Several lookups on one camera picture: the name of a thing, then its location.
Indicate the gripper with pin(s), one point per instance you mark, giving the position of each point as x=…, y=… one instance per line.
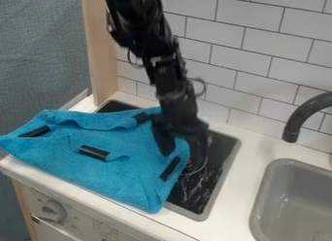
x=179, y=113

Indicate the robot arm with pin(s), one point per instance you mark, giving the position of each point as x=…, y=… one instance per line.
x=142, y=27

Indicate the blue cloth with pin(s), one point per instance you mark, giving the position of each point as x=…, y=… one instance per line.
x=95, y=154

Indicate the toy stove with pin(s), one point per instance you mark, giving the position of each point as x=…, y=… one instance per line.
x=203, y=180

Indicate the toy sink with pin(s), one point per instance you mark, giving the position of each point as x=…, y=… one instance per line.
x=294, y=202

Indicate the tap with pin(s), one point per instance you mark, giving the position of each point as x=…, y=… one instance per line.
x=305, y=117

